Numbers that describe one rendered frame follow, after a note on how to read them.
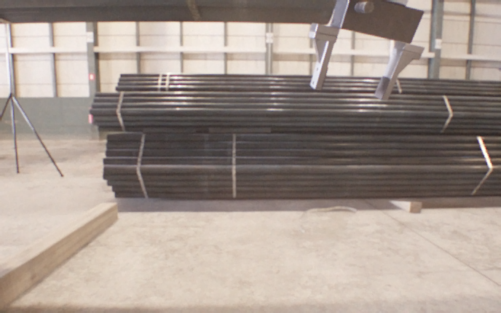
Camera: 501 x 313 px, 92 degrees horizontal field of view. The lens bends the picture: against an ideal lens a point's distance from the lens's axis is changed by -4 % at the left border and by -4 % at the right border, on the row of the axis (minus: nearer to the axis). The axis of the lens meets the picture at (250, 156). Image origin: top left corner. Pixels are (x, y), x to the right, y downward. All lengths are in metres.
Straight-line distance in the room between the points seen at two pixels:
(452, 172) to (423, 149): 0.25
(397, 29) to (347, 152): 1.49
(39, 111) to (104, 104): 9.38
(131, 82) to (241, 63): 7.07
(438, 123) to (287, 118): 1.22
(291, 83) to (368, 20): 1.98
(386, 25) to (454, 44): 11.93
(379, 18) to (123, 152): 1.75
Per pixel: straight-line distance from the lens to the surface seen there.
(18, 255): 1.28
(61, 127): 11.02
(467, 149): 2.51
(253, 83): 2.38
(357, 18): 0.47
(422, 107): 2.35
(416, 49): 0.54
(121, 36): 10.48
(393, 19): 0.50
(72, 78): 11.02
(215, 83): 2.39
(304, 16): 1.23
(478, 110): 2.66
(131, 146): 1.96
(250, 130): 1.85
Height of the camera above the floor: 0.58
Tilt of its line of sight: 7 degrees down
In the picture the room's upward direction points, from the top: straight up
